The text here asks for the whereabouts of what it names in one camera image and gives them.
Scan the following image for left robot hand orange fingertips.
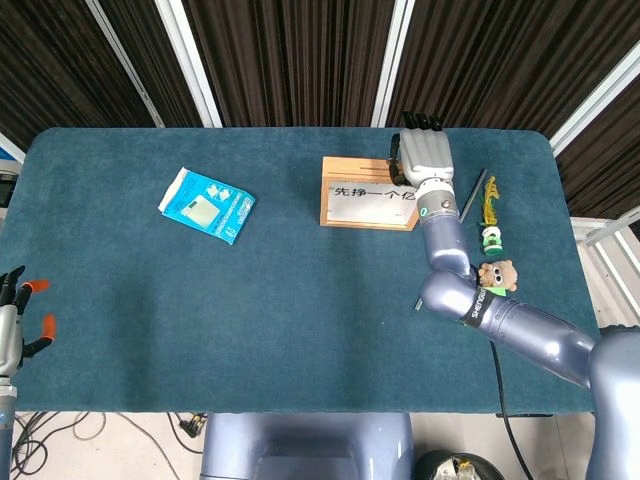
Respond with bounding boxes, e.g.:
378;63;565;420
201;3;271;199
0;264;57;379

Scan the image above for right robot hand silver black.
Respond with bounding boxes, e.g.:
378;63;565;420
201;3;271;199
385;110;456;188

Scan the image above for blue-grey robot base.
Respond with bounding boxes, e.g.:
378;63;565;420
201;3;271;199
199;412;416;480

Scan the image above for thin dark grey rod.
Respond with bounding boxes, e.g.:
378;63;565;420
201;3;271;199
413;168;488;312

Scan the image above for yellow green pipe cleaner toy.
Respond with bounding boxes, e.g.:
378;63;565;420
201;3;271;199
472;174;505;258

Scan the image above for black pleated curtain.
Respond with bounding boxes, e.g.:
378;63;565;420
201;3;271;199
0;0;640;221

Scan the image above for white blue board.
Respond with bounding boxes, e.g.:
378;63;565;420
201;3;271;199
0;131;26;167

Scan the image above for teal table mat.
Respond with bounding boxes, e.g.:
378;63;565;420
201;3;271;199
0;126;614;415

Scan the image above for black power plug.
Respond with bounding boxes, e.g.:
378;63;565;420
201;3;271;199
178;413;209;439

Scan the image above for blue tissue packet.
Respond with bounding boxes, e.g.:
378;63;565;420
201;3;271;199
157;166;257;246

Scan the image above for black waste bin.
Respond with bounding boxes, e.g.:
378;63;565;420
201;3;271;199
414;449;506;480

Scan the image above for wooden box with sign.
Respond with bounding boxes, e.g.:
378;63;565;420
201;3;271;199
319;156;422;232

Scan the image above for white aluminium frame post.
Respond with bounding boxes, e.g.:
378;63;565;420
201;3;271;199
153;0;224;129
369;0;417;129
547;37;640;156

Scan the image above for black floor cables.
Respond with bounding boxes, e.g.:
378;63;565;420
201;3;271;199
9;410;206;480

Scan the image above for brown plush keychain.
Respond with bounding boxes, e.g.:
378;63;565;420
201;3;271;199
476;259;520;292

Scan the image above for white aluminium frame rails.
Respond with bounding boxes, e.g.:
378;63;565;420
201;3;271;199
569;205;640;301

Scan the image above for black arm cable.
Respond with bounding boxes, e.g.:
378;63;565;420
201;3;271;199
488;339;536;480

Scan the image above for thin grey frame bar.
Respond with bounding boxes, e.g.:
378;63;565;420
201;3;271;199
83;0;166;129

